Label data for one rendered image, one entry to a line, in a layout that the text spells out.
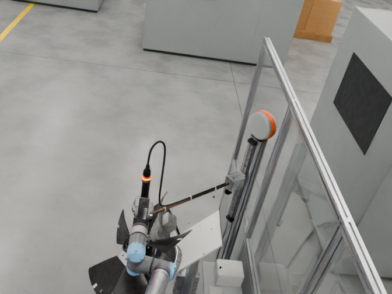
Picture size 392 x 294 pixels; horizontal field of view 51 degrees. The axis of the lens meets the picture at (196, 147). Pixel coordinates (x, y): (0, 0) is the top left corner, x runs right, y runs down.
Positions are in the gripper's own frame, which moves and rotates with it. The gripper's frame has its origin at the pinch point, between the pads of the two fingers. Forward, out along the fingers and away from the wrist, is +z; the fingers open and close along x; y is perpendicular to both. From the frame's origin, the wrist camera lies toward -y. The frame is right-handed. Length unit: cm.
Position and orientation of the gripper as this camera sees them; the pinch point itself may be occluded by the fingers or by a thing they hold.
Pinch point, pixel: (144, 196)
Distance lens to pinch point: 203.0
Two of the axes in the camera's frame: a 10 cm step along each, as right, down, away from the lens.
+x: 9.9, 1.3, 0.9
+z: 0.0, -5.8, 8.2
